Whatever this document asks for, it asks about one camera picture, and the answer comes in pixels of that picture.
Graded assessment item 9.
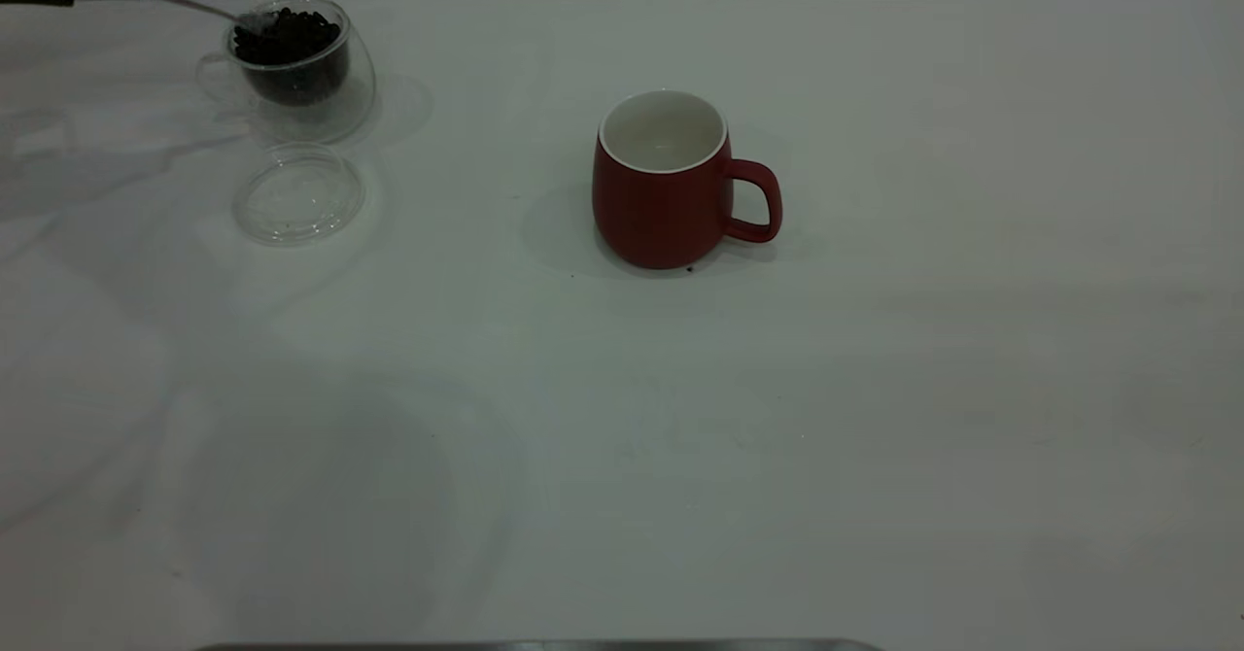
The clear glass cup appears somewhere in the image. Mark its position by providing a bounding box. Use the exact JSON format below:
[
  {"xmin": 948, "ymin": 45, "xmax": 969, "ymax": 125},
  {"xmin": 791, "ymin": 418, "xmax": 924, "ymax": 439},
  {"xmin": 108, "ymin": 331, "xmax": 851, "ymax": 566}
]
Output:
[{"xmin": 196, "ymin": 0, "xmax": 377, "ymax": 145}]

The clear round lid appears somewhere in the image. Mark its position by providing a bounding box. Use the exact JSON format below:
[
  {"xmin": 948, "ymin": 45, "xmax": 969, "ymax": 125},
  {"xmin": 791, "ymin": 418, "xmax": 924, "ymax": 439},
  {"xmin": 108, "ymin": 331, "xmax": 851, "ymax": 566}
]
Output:
[{"xmin": 231, "ymin": 142, "xmax": 366, "ymax": 247}]

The red ceramic mug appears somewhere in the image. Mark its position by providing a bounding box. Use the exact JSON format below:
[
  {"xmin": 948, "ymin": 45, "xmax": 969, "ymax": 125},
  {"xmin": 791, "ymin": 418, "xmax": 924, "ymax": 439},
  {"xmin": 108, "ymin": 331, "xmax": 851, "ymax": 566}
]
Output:
[{"xmin": 592, "ymin": 89, "xmax": 783, "ymax": 271}]

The dark coffee beans pile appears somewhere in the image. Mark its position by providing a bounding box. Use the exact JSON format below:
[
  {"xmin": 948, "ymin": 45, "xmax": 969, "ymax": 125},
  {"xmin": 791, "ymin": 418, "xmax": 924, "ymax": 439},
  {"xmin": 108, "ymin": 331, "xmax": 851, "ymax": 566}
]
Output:
[{"xmin": 233, "ymin": 7, "xmax": 351, "ymax": 106}]

